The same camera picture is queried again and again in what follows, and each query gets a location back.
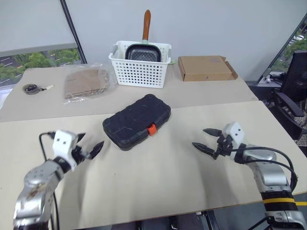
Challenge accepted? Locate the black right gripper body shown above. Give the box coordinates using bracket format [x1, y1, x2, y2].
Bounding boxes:
[211, 133, 235, 161]

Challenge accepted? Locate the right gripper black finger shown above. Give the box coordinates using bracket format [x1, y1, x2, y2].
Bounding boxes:
[202, 128, 224, 138]
[191, 142, 215, 157]

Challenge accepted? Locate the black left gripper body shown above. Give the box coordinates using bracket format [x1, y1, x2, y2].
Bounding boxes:
[71, 144, 93, 166]

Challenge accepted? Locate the black plastic tool case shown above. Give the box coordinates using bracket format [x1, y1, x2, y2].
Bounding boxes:
[102, 93, 172, 151]

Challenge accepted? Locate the clear bag of brown paper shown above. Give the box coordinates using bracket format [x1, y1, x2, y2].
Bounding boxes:
[62, 62, 118, 105]

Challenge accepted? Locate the flat brown cardboard box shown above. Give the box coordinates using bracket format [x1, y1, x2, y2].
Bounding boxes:
[177, 55, 239, 82]

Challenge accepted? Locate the grey side desk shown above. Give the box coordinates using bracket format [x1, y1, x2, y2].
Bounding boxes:
[246, 71, 290, 104]

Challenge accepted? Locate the black office chair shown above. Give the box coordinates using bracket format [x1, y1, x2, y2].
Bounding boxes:
[270, 49, 307, 140]

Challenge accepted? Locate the white perforated plastic basket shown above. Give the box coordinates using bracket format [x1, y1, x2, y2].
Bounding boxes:
[108, 40, 173, 89]

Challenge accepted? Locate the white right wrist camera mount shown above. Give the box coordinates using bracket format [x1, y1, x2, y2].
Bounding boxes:
[221, 121, 247, 160]

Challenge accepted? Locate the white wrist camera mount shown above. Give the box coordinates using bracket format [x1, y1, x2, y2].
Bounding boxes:
[221, 121, 247, 160]
[52, 130, 80, 172]

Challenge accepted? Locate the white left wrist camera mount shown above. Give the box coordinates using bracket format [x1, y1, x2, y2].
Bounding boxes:
[52, 130, 80, 172]

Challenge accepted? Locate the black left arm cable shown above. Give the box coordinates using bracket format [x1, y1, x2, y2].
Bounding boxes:
[38, 131, 60, 230]

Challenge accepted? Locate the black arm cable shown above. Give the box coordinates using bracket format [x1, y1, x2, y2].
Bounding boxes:
[38, 131, 60, 230]
[229, 146, 299, 193]

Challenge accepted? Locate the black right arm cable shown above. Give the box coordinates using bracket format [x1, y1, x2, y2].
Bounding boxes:
[229, 146, 299, 193]

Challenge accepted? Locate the black square pan brown handle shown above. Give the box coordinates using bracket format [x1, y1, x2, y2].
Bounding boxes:
[124, 9, 162, 64]

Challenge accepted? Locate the dark slanted window frame bar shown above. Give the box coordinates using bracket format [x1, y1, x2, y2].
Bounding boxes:
[257, 16, 307, 82]
[59, 0, 88, 65]

